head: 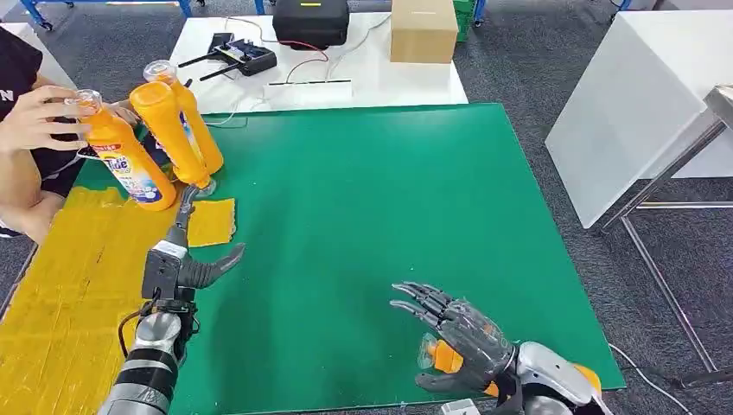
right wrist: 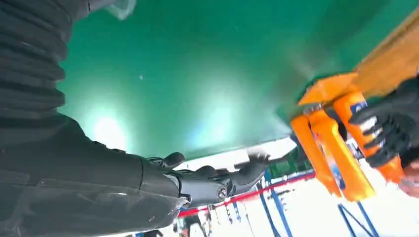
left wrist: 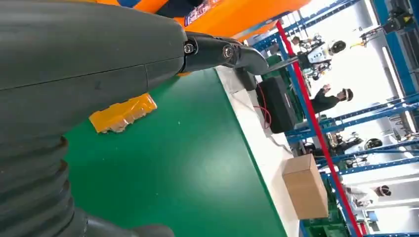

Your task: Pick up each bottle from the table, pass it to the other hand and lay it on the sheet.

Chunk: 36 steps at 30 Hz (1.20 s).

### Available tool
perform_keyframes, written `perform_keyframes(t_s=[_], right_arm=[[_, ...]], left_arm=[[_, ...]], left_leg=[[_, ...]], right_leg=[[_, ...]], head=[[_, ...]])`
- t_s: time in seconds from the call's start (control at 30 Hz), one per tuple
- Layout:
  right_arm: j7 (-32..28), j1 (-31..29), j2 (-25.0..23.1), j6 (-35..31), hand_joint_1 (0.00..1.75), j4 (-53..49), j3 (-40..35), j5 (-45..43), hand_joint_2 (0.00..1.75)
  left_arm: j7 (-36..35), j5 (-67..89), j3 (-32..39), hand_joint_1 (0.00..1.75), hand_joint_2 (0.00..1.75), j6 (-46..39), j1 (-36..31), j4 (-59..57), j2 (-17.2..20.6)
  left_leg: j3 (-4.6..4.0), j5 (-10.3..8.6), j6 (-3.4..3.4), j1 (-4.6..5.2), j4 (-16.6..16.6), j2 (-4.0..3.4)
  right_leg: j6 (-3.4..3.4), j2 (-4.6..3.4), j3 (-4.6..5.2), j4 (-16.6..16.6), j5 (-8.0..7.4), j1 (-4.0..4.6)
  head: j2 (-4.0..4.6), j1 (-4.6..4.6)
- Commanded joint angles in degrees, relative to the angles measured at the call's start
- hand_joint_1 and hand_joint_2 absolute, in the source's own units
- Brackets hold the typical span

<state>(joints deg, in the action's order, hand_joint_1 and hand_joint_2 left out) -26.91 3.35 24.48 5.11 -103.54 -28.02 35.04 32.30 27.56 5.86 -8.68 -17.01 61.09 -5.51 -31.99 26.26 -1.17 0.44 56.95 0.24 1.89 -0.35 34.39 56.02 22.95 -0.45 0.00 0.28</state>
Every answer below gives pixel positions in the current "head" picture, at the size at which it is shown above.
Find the orange drink bottle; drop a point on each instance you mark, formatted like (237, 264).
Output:
(166, 132)
(200, 132)
(131, 172)
(444, 358)

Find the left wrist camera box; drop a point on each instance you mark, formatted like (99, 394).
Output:
(163, 275)

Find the green table mat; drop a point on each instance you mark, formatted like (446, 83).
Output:
(355, 200)

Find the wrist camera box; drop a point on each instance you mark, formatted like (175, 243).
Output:
(458, 408)
(163, 275)

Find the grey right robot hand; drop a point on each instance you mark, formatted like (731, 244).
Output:
(475, 343)

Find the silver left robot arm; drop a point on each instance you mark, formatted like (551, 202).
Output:
(146, 372)

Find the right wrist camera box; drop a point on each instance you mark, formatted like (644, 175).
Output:
(458, 408)

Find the blue metal frame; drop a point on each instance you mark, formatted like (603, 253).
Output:
(184, 7)

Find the yellow sheet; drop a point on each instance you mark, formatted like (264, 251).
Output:
(68, 298)

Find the person's right hand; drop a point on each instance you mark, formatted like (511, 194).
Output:
(28, 123)

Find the green crate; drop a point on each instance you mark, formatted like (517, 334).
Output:
(464, 18)

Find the person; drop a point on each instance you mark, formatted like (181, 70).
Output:
(17, 63)

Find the black remote controller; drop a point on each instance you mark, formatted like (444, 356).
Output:
(252, 56)

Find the steel bench frame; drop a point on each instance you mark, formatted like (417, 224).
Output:
(718, 103)

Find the large white panel table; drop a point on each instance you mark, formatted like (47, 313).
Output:
(618, 114)

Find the brown cardboard box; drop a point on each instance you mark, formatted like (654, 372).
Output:
(424, 31)

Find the black equipment case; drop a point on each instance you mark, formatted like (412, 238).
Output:
(311, 23)

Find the person's left hand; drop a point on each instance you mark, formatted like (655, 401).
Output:
(126, 113)

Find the white power strip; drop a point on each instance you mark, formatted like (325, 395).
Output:
(307, 93)

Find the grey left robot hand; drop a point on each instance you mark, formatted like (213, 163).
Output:
(197, 274)

